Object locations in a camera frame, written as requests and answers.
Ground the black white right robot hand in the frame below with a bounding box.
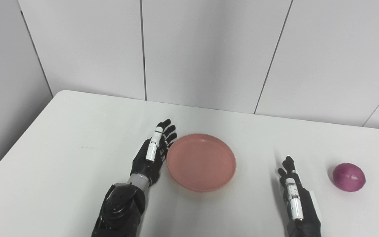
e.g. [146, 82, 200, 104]
[277, 156, 322, 237]

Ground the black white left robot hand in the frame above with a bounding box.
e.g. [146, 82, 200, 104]
[130, 119, 178, 187]

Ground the purple red onion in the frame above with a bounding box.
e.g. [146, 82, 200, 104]
[332, 163, 366, 192]

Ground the pink round plate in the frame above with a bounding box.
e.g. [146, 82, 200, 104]
[166, 133, 237, 192]

